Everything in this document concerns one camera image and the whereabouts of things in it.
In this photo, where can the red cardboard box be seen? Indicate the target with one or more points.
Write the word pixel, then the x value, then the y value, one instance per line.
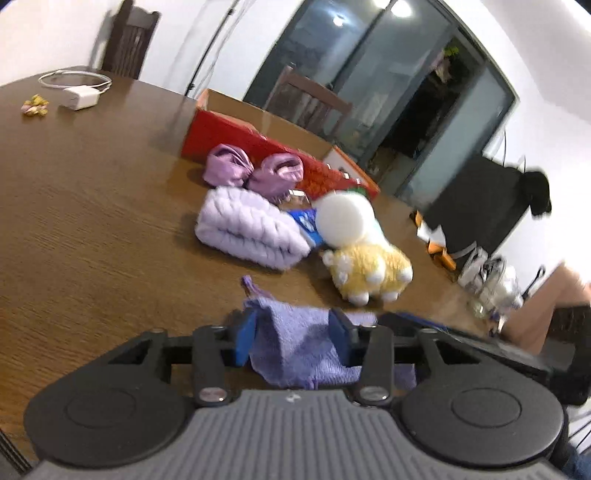
pixel 221 134

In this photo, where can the lavender fluffy cloth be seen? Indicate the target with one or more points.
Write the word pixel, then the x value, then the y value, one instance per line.
pixel 244 226

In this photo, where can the black cloth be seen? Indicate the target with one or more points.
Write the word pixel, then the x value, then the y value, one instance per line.
pixel 538 191

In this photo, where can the person's blue trousers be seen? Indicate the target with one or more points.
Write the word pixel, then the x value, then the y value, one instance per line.
pixel 579 461

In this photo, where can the purple terry towel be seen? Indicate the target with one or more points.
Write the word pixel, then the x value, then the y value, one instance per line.
pixel 295 341

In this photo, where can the orange and white papers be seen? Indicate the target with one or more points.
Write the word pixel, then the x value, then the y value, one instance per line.
pixel 436 244

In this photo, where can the dark wooden chair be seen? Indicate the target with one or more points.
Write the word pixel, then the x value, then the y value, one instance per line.
pixel 131 41
pixel 314 104

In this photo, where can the small yellow candy pieces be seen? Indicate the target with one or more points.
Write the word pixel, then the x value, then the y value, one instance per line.
pixel 34 105

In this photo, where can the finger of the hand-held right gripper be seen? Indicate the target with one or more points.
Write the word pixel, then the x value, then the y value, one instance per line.
pixel 411 323

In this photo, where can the blue tissue packet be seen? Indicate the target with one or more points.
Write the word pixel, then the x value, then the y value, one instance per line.
pixel 305 222

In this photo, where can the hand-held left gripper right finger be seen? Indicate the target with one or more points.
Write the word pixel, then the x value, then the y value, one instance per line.
pixel 340 333

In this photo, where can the yellow and white plush toy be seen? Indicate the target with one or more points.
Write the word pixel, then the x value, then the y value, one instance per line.
pixel 364 265

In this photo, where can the black tripod stand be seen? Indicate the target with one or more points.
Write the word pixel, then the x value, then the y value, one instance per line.
pixel 205 55

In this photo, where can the person's right forearm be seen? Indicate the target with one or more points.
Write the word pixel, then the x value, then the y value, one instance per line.
pixel 549 300

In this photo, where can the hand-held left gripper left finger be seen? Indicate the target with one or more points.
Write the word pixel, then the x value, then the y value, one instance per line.
pixel 244 338

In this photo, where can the white power adapter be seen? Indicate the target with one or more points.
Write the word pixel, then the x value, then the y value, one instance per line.
pixel 82 98

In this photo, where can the clear snack packet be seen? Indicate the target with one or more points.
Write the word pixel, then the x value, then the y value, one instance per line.
pixel 295 198

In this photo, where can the glass sliding door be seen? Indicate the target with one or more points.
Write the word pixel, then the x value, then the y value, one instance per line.
pixel 392 92

